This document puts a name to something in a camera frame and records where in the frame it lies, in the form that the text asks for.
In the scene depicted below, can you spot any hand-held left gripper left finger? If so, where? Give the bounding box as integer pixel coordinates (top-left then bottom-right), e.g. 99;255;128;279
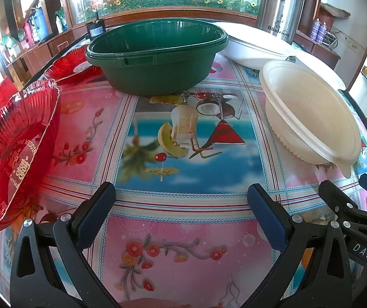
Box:
9;181;120;308

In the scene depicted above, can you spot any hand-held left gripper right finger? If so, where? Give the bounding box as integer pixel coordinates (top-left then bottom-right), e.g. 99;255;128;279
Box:
247;183;353;308

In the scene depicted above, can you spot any red ribbed plastic plate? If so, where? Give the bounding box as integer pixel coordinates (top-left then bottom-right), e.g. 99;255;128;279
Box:
44;46;104;82
0;79;61;233

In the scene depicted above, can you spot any dark green plastic bowl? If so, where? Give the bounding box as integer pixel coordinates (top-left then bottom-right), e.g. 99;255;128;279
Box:
85;32;229;96
85;17;228;60

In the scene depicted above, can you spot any printed floral tablecloth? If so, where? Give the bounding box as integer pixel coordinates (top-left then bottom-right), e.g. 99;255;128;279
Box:
0;51;367;308

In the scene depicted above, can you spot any cream plastic bowl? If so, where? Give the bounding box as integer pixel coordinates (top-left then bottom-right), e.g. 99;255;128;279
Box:
259;59;363;178

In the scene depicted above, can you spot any white shallow bowl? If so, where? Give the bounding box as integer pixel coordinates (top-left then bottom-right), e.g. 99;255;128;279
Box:
286;53;346;91

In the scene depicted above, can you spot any wooden sideboard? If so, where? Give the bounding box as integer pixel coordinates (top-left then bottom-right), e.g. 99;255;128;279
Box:
5;22;88;90

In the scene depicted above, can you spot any large white bowl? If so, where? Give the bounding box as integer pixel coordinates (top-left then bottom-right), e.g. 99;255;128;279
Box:
217;22;298;70

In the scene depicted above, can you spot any wicker basket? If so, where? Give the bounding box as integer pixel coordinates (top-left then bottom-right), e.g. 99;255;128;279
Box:
318;3;351;29

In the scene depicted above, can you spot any small black device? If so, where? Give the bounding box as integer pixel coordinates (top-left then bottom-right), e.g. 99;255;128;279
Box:
85;13;107;41

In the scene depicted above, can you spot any pink bottle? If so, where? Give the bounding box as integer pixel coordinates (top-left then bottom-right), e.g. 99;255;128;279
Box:
23;22;35;44

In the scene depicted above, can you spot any white bottle with green label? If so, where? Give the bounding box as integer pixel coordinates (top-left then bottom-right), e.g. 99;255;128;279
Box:
55;8;69;33

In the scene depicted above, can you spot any blue insulated jug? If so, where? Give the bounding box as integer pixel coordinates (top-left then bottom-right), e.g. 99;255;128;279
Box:
31;6;49;42

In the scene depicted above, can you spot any stainless steel thermos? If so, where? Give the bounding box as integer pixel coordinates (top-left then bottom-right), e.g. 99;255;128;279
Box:
256;0;306;44

